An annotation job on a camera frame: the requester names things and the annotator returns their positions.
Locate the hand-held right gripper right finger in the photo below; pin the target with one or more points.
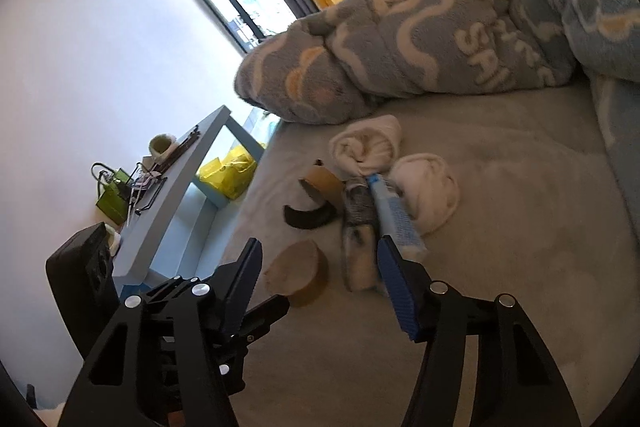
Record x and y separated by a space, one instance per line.
396 287

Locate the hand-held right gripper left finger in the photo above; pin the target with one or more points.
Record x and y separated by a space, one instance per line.
244 287

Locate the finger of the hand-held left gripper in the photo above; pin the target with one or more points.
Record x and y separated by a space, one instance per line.
267 312

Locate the grey white cloth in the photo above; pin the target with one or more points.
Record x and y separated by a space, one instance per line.
360 227

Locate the blue white tube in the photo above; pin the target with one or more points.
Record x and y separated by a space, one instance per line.
395 217

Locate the black curved peel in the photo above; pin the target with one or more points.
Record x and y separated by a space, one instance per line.
310 219

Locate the cream sock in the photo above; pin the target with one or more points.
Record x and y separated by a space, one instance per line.
430 192
370 147

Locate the brown cardboard roll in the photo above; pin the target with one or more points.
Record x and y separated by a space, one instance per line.
322 184

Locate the green box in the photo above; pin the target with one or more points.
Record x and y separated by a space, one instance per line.
112 202

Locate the light blue table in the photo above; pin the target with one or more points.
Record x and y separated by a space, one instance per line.
165 207

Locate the yellow plastic bag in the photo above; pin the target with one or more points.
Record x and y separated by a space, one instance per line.
230 172

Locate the bed with light sheet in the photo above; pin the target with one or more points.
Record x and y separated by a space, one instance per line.
525 232

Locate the green mug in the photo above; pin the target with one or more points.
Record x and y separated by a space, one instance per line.
161 148

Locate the dark brown stick bundle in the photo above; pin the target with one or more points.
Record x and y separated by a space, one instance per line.
180 147

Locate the blue grey printed fleece blanket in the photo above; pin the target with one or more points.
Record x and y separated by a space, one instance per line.
425 32

